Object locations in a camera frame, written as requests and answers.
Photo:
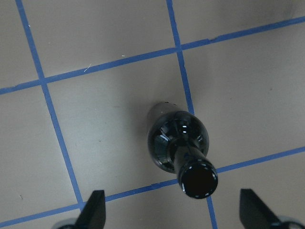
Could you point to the dark glass wine bottle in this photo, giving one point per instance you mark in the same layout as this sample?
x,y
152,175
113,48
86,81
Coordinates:
x,y
178,143

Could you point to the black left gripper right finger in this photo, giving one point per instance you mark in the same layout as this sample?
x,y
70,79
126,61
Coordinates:
x,y
255,214

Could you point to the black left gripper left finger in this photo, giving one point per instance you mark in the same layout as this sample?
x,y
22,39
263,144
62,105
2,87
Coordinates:
x,y
93,215

